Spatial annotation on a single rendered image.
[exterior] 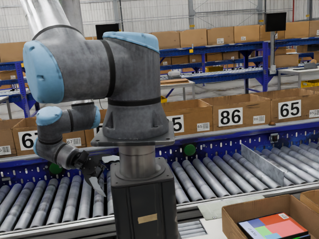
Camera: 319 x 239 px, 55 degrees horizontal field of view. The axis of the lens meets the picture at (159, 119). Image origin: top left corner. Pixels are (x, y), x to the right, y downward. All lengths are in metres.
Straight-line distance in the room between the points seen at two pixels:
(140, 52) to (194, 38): 5.79
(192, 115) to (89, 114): 0.84
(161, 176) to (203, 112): 1.08
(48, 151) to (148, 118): 0.55
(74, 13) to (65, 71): 0.56
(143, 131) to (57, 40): 0.30
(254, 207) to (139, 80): 0.69
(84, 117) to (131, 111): 0.44
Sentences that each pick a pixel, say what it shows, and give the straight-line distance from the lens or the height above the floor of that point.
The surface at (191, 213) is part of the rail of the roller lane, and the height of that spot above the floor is 0.71.
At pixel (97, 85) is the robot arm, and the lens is 0.75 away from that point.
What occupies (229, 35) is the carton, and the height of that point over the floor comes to 1.54.
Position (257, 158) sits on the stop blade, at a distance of 1.79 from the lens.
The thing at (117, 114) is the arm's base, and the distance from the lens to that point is 0.81.
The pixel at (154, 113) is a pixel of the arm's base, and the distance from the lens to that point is 0.81.
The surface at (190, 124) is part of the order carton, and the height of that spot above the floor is 0.95.
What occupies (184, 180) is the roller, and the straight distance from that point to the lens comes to 1.61.
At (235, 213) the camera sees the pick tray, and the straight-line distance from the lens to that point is 1.20.
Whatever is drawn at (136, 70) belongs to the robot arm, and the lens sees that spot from 0.78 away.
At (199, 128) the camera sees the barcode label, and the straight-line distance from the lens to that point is 1.91.
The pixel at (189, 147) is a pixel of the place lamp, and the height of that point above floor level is 0.83.
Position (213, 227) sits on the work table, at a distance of 1.24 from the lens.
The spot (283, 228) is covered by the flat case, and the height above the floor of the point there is 0.80.
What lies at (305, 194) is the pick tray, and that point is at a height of 0.84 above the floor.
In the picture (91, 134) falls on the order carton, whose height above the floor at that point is 0.96.
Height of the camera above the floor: 1.43
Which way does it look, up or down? 13 degrees down
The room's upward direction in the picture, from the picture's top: 5 degrees counter-clockwise
